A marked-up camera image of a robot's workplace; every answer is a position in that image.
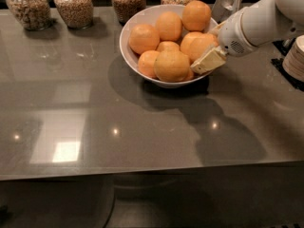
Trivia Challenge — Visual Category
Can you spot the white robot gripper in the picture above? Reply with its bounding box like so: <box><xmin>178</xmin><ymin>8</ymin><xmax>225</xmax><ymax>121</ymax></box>
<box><xmin>191</xmin><ymin>10</ymin><xmax>257</xmax><ymax>75</ymax></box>

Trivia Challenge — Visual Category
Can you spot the large orange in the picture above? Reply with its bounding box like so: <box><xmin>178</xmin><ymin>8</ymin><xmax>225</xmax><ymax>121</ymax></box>
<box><xmin>188</xmin><ymin>33</ymin><xmax>219</xmax><ymax>62</ymax></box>

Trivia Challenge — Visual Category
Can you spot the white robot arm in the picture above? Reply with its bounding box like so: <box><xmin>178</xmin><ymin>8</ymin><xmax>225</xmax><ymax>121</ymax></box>
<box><xmin>191</xmin><ymin>0</ymin><xmax>304</xmax><ymax>75</ymax></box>

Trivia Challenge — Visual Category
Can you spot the top right orange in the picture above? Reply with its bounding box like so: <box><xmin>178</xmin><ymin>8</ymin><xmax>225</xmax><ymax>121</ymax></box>
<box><xmin>181</xmin><ymin>0</ymin><xmax>211</xmax><ymax>31</ymax></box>

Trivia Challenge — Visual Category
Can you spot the small bottom right orange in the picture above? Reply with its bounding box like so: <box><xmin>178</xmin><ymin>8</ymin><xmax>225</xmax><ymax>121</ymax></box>
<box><xmin>184</xmin><ymin>69</ymin><xmax>195</xmax><ymax>81</ymax></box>

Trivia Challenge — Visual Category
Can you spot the small orange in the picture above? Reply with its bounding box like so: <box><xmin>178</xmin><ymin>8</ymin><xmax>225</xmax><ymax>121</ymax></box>
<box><xmin>157</xmin><ymin>41</ymin><xmax>180</xmax><ymax>52</ymax></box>
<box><xmin>184</xmin><ymin>69</ymin><xmax>195</xmax><ymax>81</ymax></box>

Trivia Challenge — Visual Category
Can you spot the small centre orange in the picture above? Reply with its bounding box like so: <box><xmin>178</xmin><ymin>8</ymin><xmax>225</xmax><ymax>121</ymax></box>
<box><xmin>157</xmin><ymin>41</ymin><xmax>180</xmax><ymax>52</ymax></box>

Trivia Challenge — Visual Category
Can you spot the front centre orange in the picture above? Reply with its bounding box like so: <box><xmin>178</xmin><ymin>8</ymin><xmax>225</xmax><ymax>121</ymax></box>
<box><xmin>154</xmin><ymin>50</ymin><xmax>190</xmax><ymax>83</ymax></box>

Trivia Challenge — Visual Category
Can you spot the top middle orange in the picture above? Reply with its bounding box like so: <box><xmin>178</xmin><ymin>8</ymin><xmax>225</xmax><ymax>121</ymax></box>
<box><xmin>155</xmin><ymin>11</ymin><xmax>182</xmax><ymax>41</ymax></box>

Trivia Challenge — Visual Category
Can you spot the front left orange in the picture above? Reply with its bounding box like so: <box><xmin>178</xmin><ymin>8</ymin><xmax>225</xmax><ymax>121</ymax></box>
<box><xmin>138</xmin><ymin>50</ymin><xmax>160</xmax><ymax>79</ymax></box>

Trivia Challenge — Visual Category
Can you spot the white ceramic bowl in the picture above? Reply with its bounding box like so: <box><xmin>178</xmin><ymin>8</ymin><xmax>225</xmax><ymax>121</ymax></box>
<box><xmin>120</xmin><ymin>5</ymin><xmax>212</xmax><ymax>88</ymax></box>

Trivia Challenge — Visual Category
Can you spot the hidden orange behind right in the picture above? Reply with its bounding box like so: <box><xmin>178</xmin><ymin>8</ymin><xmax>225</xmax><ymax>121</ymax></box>
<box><xmin>180</xmin><ymin>31</ymin><xmax>202</xmax><ymax>55</ymax></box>

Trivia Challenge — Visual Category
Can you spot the stack of paper plates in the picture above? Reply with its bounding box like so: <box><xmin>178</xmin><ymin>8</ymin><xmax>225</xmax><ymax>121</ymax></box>
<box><xmin>282</xmin><ymin>35</ymin><xmax>304</xmax><ymax>82</ymax></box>

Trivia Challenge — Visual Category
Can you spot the glass grain jar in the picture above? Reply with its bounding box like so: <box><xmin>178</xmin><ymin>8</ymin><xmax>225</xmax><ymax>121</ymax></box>
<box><xmin>54</xmin><ymin>0</ymin><xmax>93</xmax><ymax>29</ymax></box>
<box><xmin>111</xmin><ymin>0</ymin><xmax>146</xmax><ymax>24</ymax></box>

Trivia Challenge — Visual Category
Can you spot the far left cereal jar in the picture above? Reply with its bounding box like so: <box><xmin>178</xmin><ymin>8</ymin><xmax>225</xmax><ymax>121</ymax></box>
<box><xmin>6</xmin><ymin>0</ymin><xmax>51</xmax><ymax>30</ymax></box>

